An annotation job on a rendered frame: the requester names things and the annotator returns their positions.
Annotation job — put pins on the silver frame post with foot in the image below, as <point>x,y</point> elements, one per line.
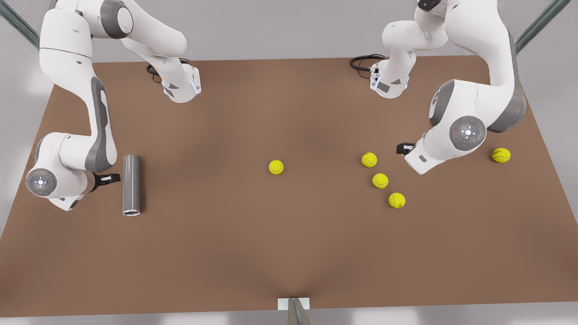
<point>295,311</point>

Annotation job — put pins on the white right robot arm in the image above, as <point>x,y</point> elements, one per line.
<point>67,67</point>

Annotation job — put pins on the yellow tennis ball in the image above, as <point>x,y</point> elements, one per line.
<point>276,167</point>
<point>369,160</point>
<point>501,155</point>
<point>397,200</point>
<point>380,180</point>

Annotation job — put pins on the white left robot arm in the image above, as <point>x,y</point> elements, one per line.
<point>474,99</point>

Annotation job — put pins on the grey metal tennis tube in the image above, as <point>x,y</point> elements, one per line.
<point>131,185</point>

